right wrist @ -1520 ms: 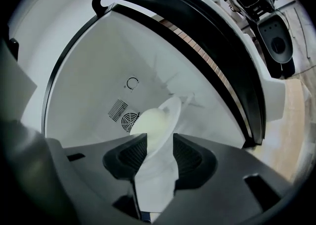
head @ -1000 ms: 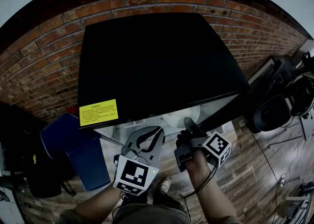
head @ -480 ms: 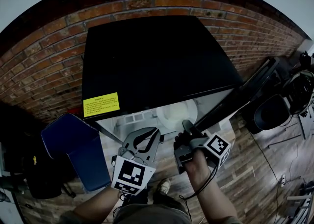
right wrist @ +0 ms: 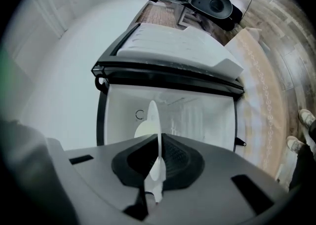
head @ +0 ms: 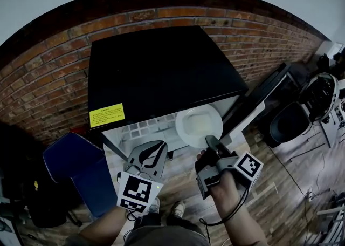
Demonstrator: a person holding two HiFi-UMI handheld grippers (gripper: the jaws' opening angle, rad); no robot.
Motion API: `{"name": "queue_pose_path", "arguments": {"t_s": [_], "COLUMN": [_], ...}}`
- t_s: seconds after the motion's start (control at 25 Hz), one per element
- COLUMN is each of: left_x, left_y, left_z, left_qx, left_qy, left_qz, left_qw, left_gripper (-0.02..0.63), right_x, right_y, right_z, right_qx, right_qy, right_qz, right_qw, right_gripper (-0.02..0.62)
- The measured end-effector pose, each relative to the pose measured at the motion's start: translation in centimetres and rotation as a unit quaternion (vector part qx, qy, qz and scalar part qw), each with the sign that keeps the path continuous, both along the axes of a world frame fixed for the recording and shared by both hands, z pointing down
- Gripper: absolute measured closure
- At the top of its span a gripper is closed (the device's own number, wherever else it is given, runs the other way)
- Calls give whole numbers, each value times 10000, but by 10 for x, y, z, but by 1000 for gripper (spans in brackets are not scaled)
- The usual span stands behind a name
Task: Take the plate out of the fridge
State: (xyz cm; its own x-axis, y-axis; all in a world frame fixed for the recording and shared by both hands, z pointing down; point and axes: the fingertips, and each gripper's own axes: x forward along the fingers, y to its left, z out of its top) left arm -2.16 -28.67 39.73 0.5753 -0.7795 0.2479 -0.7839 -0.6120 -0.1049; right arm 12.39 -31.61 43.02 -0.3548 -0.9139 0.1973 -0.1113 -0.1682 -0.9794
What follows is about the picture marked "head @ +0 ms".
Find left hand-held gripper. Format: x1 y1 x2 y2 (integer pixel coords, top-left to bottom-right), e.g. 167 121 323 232
116 140 169 216

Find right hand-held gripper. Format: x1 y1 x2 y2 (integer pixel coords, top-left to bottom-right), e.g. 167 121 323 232
195 135 264 200

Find white plate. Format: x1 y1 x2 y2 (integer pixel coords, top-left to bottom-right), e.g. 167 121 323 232
175 104 224 149

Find black mini fridge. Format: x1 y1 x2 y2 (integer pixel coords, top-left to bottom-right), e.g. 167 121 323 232
87 25 250 161

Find person's left forearm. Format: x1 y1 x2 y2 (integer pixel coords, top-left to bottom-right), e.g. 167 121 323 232
77 204 129 246

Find person's right forearm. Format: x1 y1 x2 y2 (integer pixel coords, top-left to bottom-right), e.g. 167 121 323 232
215 203 273 246

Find black fridge door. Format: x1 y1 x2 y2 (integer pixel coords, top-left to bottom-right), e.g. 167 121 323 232
223 62 292 146

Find person's right hand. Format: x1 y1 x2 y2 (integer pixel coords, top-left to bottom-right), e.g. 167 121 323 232
210 170 245 213

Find person's left shoe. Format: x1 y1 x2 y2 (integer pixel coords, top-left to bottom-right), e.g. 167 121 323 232
147 197 161 215

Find person's shoe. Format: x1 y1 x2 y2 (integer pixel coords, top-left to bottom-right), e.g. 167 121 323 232
170 201 186 219
147 197 161 215

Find person's right shoe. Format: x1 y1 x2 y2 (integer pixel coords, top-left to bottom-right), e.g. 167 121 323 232
170 201 186 219

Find blue fabric chair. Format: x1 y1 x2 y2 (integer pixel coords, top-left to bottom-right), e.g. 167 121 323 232
42 132 118 218

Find person's dark trousers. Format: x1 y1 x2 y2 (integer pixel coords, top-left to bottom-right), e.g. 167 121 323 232
123 212 211 246

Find black round chair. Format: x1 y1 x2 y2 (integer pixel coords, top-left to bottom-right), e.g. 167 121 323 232
268 101 315 148

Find black backpack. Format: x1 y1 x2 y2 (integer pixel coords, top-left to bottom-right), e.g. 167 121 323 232
23 173 68 229

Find white helmet device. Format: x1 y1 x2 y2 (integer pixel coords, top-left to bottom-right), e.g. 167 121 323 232
303 73 340 125

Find metal rack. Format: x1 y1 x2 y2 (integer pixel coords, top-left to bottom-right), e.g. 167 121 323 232
314 201 345 246

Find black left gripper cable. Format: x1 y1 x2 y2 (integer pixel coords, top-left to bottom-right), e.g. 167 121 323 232
125 209 141 223

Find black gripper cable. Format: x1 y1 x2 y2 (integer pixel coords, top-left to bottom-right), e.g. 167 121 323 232
199 187 250 227
125 209 141 223

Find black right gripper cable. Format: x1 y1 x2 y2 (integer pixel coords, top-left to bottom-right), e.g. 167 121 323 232
199 187 250 227

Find black floor cable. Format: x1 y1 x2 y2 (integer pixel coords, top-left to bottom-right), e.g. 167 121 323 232
268 145 311 196

